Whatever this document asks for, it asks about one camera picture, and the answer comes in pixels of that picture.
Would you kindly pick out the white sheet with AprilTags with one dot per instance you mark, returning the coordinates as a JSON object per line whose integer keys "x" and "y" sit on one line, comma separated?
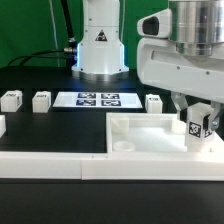
{"x": 97, "y": 100}

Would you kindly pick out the white U-shaped obstacle fence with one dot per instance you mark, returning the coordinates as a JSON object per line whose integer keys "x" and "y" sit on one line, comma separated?
{"x": 112, "y": 165}

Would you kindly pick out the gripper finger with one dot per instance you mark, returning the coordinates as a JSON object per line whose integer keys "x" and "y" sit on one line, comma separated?
{"x": 214, "y": 117}

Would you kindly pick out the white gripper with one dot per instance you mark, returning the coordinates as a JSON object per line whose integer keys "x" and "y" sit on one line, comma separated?
{"x": 159, "y": 65}

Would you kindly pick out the white square table top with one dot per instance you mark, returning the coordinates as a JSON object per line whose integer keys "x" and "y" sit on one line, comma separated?
{"x": 152, "y": 133}

